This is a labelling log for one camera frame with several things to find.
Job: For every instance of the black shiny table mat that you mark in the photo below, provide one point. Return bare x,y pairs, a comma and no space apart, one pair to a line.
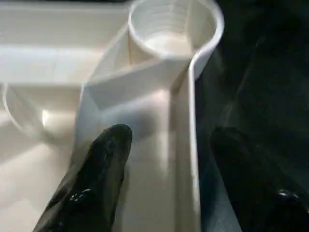
265,72

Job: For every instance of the white plastic table top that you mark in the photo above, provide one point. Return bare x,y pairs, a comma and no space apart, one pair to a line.
72,84

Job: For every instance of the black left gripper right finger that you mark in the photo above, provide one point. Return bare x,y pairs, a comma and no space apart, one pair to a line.
256,183

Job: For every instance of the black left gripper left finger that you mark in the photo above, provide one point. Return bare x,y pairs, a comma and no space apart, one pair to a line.
91,183

